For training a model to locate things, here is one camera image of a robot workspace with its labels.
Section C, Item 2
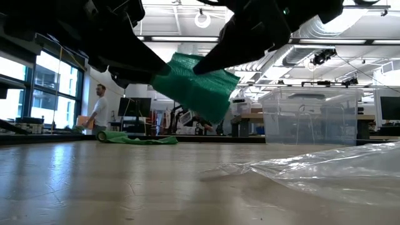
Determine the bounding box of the large window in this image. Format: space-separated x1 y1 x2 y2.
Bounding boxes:
0 49 85 131

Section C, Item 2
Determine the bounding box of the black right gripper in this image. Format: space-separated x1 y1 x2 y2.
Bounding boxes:
192 0 344 75

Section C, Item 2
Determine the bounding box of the black monitor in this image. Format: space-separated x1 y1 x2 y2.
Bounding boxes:
379 96 400 121
117 97 153 118

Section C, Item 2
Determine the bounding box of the black overhead camera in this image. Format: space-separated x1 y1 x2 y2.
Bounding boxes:
311 48 338 66

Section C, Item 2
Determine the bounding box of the wooden workbench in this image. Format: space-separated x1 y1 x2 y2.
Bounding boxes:
231 112 266 138

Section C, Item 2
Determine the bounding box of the white machine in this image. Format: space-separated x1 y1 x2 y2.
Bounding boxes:
229 96 253 116

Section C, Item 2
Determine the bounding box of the white cable coil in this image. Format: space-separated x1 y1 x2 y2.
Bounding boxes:
194 12 212 29

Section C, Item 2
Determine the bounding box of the black aluminium table frame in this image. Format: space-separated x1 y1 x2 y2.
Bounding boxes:
0 133 400 146

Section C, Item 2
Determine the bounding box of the teal elastic bandage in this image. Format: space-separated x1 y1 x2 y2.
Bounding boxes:
151 52 241 123

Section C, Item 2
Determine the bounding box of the light green elastic bandage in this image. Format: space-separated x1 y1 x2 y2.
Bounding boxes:
96 130 179 146

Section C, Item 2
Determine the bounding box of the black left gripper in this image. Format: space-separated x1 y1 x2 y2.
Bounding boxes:
62 0 171 90

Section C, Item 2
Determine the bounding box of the black ceiling rail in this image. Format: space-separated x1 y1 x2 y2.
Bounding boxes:
301 77 359 89

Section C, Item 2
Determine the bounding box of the person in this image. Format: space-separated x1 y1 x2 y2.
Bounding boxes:
82 83 109 136

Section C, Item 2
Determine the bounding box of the silver ventilation duct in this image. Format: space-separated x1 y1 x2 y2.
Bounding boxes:
282 45 337 67

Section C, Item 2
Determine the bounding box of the clear plastic bag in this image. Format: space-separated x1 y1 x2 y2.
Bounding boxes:
199 142 400 207

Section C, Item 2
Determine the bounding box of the orange folder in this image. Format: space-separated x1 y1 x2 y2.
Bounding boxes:
76 115 94 131

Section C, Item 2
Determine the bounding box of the clear plastic storage box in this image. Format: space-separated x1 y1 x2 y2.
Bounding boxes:
258 87 365 145

